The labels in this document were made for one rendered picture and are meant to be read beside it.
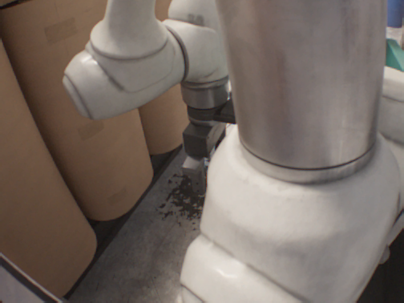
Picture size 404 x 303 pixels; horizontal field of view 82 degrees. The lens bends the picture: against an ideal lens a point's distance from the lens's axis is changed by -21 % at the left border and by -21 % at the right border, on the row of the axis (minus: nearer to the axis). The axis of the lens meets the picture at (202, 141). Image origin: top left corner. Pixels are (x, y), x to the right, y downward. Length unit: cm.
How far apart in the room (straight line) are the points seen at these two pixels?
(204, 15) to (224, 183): 30
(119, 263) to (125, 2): 116
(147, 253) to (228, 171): 115
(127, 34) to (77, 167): 72
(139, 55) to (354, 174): 26
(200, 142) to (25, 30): 54
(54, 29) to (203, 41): 47
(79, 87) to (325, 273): 32
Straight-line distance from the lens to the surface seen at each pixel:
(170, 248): 131
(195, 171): 53
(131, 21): 34
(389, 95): 33
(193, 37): 42
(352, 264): 20
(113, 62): 35
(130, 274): 129
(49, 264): 98
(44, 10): 78
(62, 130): 91
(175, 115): 135
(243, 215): 17
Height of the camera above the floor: 113
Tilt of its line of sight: 39 degrees down
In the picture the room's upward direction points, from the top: 5 degrees counter-clockwise
